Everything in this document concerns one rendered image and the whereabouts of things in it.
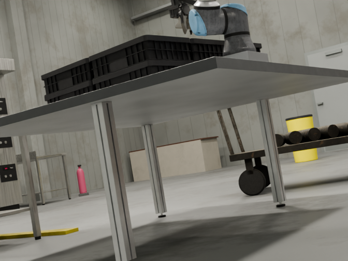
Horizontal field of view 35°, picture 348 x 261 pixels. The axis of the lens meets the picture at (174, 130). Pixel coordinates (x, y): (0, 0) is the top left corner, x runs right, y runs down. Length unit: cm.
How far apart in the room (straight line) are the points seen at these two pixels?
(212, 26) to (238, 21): 13
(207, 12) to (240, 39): 19
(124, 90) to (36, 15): 1043
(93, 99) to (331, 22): 1026
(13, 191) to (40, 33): 522
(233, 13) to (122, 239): 108
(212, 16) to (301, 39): 997
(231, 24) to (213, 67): 68
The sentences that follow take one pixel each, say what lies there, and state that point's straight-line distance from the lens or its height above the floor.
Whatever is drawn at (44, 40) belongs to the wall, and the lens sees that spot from 1235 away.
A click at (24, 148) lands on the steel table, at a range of 392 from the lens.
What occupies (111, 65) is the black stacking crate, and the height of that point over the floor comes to 85.
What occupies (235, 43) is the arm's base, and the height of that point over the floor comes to 85.
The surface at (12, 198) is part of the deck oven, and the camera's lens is 788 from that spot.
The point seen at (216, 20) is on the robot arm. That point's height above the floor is 95.
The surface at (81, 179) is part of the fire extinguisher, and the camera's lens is 998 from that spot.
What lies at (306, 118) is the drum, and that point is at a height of 68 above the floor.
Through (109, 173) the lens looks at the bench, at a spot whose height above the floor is 38.
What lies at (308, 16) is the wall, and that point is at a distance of 1235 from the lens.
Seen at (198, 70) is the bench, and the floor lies 67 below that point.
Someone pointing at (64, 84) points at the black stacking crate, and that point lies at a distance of 279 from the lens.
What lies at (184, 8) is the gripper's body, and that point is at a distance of 279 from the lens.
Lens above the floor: 39
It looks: 3 degrees up
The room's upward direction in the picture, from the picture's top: 9 degrees counter-clockwise
